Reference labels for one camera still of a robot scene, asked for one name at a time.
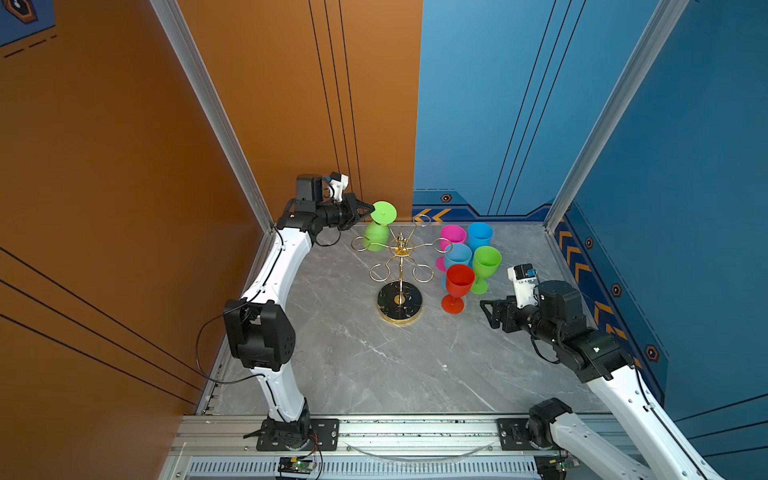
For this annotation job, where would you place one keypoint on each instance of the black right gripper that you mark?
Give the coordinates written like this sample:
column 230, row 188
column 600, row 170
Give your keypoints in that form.
column 508, row 306

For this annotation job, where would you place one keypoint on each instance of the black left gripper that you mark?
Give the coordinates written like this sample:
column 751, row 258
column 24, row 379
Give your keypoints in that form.
column 350, row 205

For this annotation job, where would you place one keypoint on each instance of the green wine glass back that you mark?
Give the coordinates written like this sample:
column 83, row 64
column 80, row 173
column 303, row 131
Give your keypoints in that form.
column 376, row 234

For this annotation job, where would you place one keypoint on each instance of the green wine glass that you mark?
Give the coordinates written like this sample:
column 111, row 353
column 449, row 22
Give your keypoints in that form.
column 486, row 261
column 376, row 234

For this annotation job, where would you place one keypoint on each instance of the red wine glass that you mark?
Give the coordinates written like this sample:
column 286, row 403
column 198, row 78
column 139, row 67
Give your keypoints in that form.
column 459, row 281

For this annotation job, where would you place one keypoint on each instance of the blue wine glass front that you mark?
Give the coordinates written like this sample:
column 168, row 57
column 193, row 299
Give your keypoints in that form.
column 460, row 254

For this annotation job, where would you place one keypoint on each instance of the blue wine glass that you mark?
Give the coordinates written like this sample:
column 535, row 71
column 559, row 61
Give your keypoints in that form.
column 460, row 254
column 479, row 234

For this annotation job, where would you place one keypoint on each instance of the pink wine glass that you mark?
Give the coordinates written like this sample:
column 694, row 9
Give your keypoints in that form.
column 451, row 234

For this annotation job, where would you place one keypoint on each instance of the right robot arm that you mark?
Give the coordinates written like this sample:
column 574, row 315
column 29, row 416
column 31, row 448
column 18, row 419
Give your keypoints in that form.
column 551, row 312

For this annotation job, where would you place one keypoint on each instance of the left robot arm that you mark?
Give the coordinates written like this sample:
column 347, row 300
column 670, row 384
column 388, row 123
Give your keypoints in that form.
column 258, row 330

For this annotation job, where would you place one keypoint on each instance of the gold wine glass rack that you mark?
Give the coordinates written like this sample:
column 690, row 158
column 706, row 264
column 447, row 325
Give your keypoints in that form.
column 399, row 301

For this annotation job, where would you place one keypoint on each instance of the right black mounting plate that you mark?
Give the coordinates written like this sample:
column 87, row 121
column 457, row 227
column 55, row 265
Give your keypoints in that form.
column 514, row 435

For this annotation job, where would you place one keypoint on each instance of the black mounting plate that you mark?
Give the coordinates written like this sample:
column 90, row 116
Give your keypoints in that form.
column 514, row 435
column 312, row 433

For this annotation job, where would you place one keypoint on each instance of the right green circuit board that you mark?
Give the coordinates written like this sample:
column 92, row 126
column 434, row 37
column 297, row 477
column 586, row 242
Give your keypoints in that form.
column 555, row 468

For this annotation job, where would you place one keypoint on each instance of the green circuit board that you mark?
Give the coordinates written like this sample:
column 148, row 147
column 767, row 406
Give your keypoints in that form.
column 295, row 468
column 555, row 468

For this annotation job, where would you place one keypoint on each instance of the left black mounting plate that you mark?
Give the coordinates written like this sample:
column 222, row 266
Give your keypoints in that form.
column 312, row 433

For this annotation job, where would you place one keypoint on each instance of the left green circuit board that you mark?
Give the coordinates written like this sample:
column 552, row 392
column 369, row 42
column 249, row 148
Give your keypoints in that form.
column 295, row 468

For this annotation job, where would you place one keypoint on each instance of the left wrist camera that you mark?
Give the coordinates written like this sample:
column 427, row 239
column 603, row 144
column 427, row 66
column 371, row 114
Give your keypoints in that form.
column 337, row 183

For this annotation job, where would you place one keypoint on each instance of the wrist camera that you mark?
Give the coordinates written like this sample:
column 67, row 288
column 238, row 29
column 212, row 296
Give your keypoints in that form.
column 525, row 284
column 337, row 183

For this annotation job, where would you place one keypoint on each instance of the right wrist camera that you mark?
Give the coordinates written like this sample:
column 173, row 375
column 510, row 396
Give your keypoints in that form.
column 525, row 284

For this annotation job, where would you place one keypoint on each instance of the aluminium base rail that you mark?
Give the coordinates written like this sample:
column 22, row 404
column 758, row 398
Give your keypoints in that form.
column 450, row 446

